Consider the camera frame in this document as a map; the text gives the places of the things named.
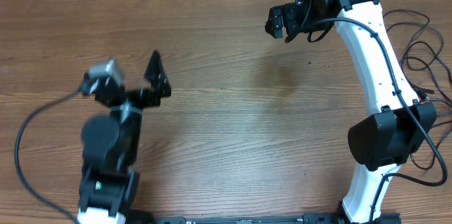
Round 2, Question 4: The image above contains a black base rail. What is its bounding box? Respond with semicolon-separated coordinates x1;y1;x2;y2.
126;209;403;224

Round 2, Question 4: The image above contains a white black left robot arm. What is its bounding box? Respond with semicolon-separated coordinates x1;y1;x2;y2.
77;50;172;224

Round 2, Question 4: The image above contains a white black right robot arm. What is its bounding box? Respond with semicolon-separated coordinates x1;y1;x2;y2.
265;0;436;223

